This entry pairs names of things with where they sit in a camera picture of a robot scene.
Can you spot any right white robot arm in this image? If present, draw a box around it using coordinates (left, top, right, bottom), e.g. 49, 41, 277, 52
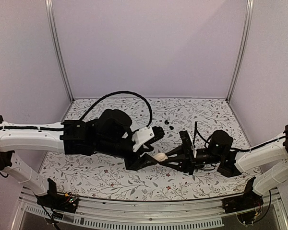
160, 125, 288, 209

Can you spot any right aluminium frame post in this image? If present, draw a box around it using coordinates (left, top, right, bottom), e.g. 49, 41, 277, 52
226, 0, 254, 103

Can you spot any aluminium frame post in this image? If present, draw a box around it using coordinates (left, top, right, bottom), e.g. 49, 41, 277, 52
45, 0, 74, 102
226, 0, 254, 103

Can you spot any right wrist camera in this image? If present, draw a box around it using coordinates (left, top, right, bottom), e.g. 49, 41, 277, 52
179, 130, 194, 155

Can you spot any left aluminium frame post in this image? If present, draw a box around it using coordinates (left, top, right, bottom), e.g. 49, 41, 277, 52
45, 0, 74, 102

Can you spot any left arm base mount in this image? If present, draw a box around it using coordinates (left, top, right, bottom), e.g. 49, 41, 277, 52
36, 178, 79, 213

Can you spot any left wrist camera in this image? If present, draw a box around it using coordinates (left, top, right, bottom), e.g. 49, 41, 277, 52
132, 126, 165, 152

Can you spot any front aluminium rail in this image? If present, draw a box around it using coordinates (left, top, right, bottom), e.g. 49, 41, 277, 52
11, 188, 288, 230

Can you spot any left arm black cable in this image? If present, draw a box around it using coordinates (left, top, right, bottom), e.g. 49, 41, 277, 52
80, 90, 153, 127

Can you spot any floral patterned table mat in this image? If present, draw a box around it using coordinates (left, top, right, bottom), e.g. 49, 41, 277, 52
40, 97, 261, 201

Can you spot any white earbud charging case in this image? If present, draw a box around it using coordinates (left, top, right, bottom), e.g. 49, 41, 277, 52
154, 152, 168, 161

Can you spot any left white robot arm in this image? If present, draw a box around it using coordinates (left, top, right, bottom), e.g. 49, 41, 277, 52
0, 109, 164, 208

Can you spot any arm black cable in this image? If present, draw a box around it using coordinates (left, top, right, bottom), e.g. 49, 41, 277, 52
193, 121, 211, 149
80, 90, 153, 127

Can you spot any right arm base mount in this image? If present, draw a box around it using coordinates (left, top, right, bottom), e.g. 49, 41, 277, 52
222, 177, 272, 226

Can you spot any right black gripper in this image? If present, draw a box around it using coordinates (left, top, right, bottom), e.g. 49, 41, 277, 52
160, 145, 222, 176

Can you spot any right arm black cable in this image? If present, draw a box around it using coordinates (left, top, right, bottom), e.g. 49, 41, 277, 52
193, 121, 211, 149

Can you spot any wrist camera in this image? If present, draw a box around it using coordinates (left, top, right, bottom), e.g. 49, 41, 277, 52
132, 126, 165, 152
179, 130, 194, 155

